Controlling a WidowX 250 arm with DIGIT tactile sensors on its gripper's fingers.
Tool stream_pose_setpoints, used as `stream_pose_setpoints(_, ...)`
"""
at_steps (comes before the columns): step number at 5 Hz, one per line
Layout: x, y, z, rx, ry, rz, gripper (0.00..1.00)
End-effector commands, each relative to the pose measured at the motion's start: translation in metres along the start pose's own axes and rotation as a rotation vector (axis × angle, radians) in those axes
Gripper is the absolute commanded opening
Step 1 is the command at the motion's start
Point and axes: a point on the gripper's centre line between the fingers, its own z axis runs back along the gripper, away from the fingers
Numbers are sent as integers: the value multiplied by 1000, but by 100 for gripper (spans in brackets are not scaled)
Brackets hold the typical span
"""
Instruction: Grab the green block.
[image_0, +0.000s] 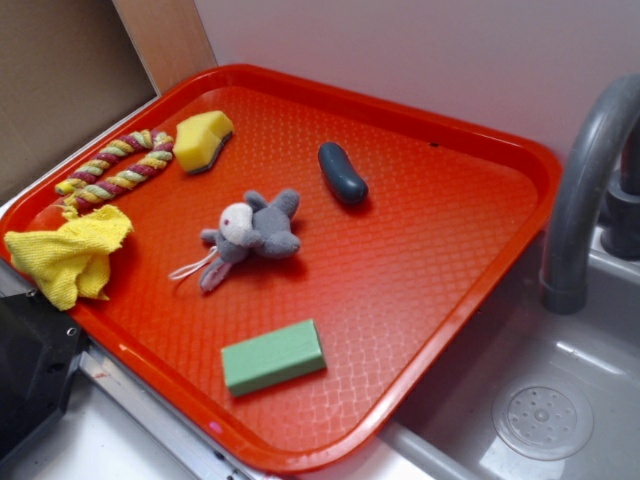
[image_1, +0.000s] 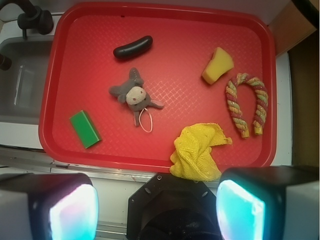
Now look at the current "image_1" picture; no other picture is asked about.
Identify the grey plush animal toy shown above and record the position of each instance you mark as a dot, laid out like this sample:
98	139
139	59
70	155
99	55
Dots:
136	97

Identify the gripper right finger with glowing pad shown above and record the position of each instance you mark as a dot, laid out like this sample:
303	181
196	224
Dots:
269	203

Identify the grey toy sink basin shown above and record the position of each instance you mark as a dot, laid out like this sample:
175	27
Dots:
22	85

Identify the green block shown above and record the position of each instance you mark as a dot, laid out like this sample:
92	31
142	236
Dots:
85	129

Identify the multicolour rope horseshoe toy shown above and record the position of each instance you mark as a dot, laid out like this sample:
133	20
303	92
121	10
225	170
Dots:
262	103

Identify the yellow knitted cloth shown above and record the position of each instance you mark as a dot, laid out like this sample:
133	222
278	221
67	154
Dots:
192	159

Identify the black toy sausage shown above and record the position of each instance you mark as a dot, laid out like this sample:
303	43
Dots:
134	48

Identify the red plastic tray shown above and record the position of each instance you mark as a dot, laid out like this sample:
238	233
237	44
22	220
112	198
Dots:
82	68

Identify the yellow cheese wedge toy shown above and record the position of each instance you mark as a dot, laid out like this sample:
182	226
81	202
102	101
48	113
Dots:
221	63

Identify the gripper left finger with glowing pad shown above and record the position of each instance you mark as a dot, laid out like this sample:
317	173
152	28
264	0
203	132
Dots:
62	206

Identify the dark toy faucet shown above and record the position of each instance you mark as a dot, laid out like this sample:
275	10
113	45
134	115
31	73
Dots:
33	17

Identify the brown cardboard box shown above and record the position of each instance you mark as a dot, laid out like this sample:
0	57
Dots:
290	27

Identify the black octagonal mount plate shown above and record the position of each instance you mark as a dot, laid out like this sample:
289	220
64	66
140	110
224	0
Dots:
172	208

